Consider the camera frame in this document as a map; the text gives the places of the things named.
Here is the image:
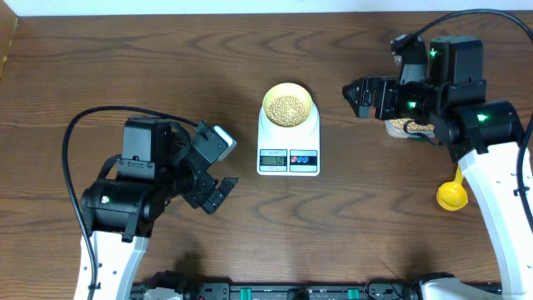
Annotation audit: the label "white digital kitchen scale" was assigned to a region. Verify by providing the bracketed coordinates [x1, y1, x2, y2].
[257, 102, 321, 177]

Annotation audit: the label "black camera cable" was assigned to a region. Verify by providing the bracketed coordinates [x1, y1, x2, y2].
[62, 105, 200, 300]
[410, 8, 533, 234]

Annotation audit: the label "pale yellow plastic bowl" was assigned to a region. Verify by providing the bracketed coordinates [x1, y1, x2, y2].
[262, 82, 312, 128]

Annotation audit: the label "black right camera cable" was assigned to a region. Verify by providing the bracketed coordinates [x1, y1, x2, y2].
[410, 8, 533, 234]

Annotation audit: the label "soybeans in container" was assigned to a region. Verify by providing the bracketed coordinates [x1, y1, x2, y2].
[391, 118, 434, 132]

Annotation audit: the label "black left camera cable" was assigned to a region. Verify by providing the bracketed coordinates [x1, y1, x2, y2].
[62, 105, 200, 300]

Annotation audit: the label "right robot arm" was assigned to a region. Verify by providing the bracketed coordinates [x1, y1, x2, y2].
[342, 35, 532, 299]

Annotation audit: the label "yellow plastic measuring scoop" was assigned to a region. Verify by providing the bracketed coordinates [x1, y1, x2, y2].
[436, 167, 468, 212]

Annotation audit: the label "soybeans in bowl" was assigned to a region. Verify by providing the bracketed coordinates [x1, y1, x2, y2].
[265, 95, 309, 128]

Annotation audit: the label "clear plastic soybean container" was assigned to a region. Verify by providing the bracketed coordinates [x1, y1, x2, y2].
[385, 120, 435, 138]

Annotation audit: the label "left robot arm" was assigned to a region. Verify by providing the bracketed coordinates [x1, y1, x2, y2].
[75, 116, 238, 299]

